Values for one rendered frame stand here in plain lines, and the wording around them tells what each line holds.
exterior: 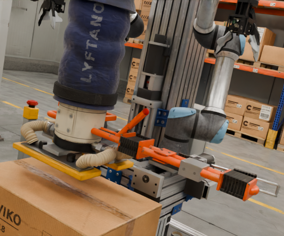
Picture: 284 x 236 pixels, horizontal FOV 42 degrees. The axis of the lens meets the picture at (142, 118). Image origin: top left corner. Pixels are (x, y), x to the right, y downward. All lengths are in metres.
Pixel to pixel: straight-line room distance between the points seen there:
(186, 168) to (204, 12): 0.75
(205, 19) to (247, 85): 8.24
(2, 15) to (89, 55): 3.63
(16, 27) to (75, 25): 11.36
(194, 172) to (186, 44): 0.89
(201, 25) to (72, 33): 0.65
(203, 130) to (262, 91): 8.13
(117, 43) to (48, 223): 0.61
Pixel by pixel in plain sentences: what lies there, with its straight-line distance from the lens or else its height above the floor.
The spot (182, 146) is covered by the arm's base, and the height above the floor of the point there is 1.10.
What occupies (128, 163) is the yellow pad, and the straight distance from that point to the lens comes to 1.36.
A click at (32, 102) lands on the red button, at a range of 2.34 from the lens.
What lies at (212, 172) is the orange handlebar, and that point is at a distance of 1.10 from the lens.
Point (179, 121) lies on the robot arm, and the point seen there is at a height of 1.21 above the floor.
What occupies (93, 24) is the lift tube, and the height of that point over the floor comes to 1.53.
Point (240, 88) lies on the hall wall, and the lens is 9.88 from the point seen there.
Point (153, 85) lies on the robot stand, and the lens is 1.80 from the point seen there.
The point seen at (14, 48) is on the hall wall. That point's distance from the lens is 12.62.
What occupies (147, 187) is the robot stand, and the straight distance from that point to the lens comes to 1.56.
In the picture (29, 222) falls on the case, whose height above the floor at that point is 0.88.
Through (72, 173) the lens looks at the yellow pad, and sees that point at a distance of 1.19.
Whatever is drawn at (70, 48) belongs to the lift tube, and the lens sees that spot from 1.25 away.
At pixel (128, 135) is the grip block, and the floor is 1.20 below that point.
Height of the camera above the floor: 1.49
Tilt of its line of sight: 10 degrees down
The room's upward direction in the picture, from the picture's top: 12 degrees clockwise
